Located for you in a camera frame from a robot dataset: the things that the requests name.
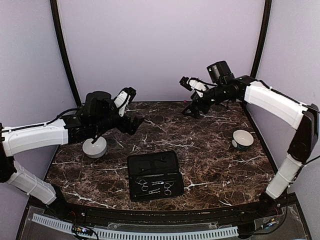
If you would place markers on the white slotted cable duct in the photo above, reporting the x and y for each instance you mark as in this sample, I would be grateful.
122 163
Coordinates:
137 233

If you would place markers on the right black frame post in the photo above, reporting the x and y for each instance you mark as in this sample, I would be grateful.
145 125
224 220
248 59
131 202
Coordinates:
261 38

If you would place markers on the silver straight scissors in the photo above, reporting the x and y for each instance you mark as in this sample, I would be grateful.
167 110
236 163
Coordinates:
143 184

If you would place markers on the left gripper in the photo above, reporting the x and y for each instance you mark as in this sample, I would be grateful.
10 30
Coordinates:
124 127

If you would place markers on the black front rail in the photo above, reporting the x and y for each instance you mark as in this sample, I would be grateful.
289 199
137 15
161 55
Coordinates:
228 215

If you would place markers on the silver thinning scissors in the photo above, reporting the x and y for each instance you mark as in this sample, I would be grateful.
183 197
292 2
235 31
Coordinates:
166 185

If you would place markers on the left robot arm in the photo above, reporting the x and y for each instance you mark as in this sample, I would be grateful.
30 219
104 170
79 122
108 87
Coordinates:
85 124

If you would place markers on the left black frame post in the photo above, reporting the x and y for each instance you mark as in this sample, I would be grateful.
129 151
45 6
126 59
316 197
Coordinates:
63 51

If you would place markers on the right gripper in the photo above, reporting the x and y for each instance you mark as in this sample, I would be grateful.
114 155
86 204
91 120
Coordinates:
192 106

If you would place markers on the black frame post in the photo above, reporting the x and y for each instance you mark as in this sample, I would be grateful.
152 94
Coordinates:
261 38
63 51

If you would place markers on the white ceramic bowl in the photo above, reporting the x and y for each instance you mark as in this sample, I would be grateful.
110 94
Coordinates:
95 150

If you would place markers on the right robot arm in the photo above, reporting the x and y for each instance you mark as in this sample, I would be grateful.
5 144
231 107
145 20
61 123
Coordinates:
303 118

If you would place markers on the teal white cup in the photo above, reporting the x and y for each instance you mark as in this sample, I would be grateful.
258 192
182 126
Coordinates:
242 140

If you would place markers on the black zippered tool case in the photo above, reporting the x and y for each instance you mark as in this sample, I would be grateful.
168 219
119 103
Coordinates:
171 172

